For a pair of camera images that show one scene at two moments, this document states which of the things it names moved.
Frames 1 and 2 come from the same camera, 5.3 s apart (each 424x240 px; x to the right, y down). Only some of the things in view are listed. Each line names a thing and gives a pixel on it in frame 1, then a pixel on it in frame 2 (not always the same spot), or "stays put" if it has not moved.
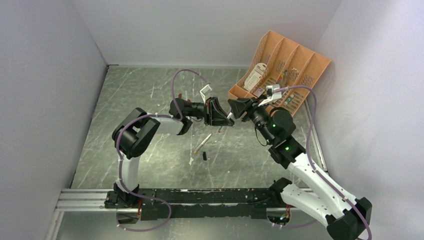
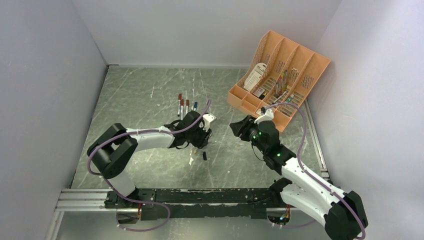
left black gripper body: [208, 115] to [199, 137]
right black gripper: [238, 106] to [237, 127]
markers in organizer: [281, 80] stays put
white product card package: [252, 80] stays put
